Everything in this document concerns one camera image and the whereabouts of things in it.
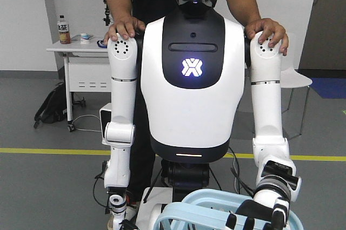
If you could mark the person's left hand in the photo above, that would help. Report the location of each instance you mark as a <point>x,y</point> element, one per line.
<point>268,28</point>

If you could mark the person's right hand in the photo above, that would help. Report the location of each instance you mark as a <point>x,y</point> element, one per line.
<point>126,26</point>

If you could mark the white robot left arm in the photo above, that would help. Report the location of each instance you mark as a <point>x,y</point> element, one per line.
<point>120,130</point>

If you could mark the black backpack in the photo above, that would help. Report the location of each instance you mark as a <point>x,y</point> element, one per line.
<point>54,108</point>

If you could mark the white folding table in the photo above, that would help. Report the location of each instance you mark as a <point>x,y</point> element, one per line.
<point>86,69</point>

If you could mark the white humanoid robot body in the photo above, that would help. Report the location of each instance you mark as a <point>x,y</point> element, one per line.
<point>192,81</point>

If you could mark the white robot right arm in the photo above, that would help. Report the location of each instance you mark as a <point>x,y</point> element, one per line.
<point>276,175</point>

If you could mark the person in black trousers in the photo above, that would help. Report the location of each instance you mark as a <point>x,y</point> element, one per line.
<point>142,157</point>

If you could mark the black white robotic hand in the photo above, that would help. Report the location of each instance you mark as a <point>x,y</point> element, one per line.
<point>275,218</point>

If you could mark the white plastic chair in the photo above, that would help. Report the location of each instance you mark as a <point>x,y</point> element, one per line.
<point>291,79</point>

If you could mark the light blue plastic basket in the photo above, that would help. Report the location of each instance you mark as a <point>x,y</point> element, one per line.
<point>209,209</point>

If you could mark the brown drink bottle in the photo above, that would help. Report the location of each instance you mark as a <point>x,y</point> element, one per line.
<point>64,31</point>

